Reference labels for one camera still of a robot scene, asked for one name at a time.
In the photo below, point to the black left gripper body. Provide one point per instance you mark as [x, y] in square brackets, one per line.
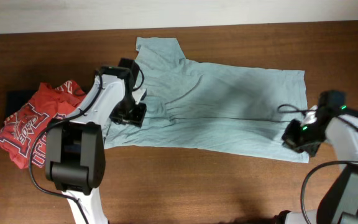
[129, 115]

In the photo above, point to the dark navy folded garment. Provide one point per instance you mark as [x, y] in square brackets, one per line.
[15, 99]

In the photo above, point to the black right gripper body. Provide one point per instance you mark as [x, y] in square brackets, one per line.
[307, 140]

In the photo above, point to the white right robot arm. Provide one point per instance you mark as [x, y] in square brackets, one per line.
[337, 125]

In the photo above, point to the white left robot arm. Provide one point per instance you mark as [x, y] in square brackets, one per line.
[75, 158]

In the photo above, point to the red printed t-shirt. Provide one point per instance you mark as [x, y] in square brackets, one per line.
[20, 129]

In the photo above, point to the light blue t-shirt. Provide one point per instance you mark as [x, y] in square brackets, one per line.
[201, 105]

